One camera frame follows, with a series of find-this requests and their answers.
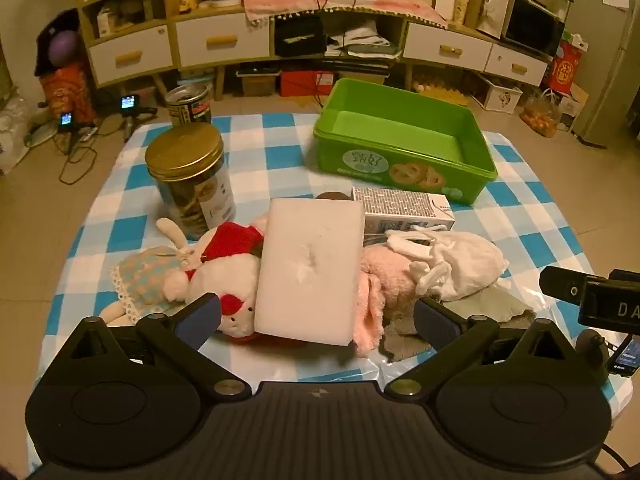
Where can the white foam sponge block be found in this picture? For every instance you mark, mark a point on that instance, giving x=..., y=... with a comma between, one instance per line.
x=310, y=270

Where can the dark drink can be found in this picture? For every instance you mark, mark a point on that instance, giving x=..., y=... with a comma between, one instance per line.
x=189, y=105

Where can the pink table runner cloth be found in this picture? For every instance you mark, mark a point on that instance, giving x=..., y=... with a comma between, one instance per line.
x=375, y=2

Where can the tray of eggs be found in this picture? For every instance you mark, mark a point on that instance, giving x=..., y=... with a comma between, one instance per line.
x=442, y=91

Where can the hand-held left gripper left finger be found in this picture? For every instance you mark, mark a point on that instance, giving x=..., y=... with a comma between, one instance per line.
x=197, y=319

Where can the grey-green towel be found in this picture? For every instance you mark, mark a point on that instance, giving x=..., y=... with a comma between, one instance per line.
x=495, y=305

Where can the pile of folded clothes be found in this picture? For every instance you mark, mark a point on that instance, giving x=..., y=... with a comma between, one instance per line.
x=362, y=40

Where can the white printed box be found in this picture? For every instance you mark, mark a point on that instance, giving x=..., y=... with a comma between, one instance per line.
x=502, y=95

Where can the clear storage bin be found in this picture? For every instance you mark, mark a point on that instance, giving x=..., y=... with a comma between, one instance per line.
x=257, y=81

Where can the purple ball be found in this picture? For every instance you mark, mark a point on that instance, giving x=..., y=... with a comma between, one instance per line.
x=64, y=45

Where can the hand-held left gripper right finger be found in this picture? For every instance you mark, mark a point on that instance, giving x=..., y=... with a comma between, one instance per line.
x=437, y=327

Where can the red gift box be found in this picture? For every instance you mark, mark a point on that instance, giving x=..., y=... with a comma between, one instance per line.
x=565, y=67

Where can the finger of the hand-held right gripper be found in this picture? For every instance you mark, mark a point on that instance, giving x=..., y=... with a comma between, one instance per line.
x=562, y=284

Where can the black box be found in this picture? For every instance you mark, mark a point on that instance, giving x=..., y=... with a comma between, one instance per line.
x=299, y=36

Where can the red orange bag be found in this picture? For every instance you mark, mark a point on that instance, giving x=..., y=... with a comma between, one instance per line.
x=67, y=90

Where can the small camera on tripod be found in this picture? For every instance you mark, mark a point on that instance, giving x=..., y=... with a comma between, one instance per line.
x=130, y=102
x=66, y=120

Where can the white cloth pouch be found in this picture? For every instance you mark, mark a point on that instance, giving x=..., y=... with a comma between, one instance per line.
x=465, y=260

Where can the rabbit doll with blue dress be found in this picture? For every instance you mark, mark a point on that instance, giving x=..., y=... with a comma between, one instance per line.
x=150, y=275

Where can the green plastic box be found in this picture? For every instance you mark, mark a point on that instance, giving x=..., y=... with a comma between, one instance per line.
x=400, y=130

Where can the bag of oranges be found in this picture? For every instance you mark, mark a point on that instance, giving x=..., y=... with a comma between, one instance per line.
x=540, y=117

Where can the glass jar with gold lid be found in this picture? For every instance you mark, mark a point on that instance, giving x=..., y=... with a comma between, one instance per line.
x=190, y=165

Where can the small brown object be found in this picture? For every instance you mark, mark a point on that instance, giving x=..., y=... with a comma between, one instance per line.
x=331, y=196

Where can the patterned drink carton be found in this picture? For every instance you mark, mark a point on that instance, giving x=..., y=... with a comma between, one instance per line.
x=400, y=205

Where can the white microwave oven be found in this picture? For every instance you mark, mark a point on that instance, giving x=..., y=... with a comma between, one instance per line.
x=532, y=27

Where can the long wooden cabinet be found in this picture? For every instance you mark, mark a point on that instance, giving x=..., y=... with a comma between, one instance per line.
x=170, y=15

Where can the red storage box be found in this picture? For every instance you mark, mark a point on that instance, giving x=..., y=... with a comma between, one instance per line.
x=305, y=84

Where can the grey refrigerator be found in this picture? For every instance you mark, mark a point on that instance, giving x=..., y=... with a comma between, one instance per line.
x=607, y=60

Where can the black cloth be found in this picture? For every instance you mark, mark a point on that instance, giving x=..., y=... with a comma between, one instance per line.
x=50, y=30

